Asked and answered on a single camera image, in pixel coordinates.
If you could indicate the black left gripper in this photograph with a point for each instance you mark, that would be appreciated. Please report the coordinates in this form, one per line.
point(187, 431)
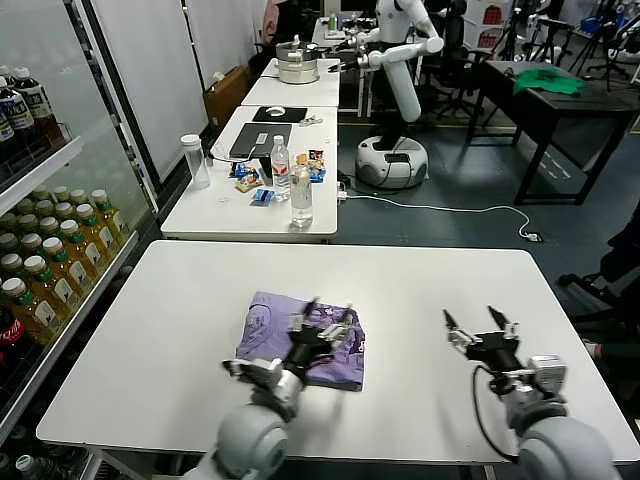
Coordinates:
point(307, 347)

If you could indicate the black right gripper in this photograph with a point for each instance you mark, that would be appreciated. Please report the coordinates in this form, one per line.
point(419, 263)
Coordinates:
point(495, 350)

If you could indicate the purple t-shirt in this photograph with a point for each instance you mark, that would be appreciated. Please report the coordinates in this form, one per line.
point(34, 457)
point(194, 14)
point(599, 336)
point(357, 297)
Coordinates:
point(270, 330)

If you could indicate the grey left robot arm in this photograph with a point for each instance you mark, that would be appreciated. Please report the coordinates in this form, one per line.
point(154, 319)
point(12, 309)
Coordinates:
point(255, 435)

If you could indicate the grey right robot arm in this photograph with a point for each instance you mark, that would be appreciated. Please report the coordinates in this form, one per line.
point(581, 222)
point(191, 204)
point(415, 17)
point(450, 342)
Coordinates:
point(560, 440)

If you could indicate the person in black clothes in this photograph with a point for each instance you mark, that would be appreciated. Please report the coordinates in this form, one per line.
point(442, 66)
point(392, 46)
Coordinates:
point(625, 255)

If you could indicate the white floor socket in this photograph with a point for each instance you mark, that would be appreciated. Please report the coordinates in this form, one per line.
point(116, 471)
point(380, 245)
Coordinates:
point(532, 236)

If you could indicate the black swivel chair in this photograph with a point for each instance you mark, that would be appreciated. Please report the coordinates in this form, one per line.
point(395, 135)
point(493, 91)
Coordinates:
point(580, 287)

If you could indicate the clear bottle white flip lid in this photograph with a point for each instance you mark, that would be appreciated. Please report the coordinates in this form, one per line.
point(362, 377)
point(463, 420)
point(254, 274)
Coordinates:
point(301, 200)

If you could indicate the white power strip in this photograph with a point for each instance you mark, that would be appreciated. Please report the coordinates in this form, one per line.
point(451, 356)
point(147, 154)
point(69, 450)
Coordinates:
point(342, 194)

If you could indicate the blue snack packet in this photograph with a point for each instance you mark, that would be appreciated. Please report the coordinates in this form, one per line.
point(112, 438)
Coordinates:
point(241, 170)
point(318, 174)
point(263, 196)

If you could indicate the large white desk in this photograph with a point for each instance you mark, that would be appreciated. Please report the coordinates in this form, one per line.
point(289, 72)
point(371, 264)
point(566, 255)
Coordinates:
point(225, 215)

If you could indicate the red label water bottle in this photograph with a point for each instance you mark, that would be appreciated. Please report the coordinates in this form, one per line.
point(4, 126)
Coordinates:
point(281, 170)

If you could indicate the small black stand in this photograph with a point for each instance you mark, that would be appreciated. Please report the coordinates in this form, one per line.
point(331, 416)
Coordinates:
point(265, 170)

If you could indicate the orange snack packet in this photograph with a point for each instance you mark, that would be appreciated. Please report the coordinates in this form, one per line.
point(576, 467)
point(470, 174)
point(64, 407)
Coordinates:
point(301, 159)

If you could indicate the dark snack packet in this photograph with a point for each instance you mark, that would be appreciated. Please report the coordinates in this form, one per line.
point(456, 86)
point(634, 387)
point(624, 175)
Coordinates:
point(316, 156)

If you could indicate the black laptop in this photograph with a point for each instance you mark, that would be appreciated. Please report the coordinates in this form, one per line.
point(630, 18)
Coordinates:
point(260, 140)

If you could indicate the black mouse pad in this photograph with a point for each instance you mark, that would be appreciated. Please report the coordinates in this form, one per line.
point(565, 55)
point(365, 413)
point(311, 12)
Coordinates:
point(296, 115)

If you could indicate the clear tumbler white lid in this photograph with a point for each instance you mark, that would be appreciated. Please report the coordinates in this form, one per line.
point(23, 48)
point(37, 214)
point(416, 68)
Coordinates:
point(195, 160)

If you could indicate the white computer mouse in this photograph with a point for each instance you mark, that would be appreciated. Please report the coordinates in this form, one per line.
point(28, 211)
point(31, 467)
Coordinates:
point(274, 111)

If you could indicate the small white desk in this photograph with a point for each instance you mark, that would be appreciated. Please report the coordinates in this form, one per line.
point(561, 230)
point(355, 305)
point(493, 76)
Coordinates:
point(300, 95)

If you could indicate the cardboard box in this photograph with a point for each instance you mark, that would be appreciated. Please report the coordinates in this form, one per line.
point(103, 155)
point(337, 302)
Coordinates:
point(225, 97)

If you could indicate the black table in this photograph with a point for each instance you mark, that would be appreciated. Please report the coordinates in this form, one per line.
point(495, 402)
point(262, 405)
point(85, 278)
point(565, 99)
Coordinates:
point(590, 107)

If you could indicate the white humanoid robot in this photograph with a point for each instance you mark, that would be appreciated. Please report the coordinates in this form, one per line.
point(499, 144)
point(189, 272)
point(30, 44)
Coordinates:
point(400, 85)

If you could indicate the yellow tea bottle white cap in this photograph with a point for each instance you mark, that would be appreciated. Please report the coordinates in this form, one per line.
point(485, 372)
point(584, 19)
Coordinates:
point(11, 261)
point(75, 245)
point(78, 197)
point(90, 225)
point(64, 210)
point(40, 280)
point(105, 210)
point(31, 241)
point(22, 305)
point(61, 193)
point(50, 225)
point(57, 260)

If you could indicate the green cloth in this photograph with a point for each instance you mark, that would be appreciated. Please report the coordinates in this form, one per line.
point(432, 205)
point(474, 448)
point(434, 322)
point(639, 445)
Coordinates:
point(547, 81)

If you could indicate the black office chair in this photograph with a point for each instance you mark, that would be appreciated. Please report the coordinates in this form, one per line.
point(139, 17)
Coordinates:
point(457, 60)

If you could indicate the small green bottle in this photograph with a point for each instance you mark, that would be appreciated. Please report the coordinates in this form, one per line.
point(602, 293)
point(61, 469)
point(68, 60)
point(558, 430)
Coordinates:
point(333, 22)

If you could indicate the glass door drinks cooler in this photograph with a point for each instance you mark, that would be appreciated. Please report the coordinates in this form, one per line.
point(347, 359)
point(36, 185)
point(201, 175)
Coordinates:
point(100, 125)

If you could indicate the white shelf rack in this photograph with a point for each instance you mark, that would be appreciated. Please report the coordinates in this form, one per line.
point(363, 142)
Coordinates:
point(487, 25)

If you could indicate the person in pink top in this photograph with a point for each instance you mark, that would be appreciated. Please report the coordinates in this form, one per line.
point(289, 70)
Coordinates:
point(272, 22)

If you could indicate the red cola bottle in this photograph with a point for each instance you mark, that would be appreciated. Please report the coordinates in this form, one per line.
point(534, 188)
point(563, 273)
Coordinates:
point(12, 332)

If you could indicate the green cap bottle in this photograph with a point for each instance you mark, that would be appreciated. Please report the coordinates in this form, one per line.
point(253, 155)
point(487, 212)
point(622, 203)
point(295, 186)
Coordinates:
point(25, 465)

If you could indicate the dark tea bottle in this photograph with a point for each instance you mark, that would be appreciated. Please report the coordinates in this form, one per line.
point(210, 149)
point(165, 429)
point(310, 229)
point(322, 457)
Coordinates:
point(37, 107)
point(15, 120)

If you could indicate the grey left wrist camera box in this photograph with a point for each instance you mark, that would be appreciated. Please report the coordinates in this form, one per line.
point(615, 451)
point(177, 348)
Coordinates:
point(255, 371)

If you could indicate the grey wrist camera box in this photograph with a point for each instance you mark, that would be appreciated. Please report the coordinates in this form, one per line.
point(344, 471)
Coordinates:
point(255, 371)
point(548, 375)

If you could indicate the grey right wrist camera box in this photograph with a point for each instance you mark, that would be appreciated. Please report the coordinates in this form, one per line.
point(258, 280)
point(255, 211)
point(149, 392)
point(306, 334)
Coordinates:
point(548, 375)

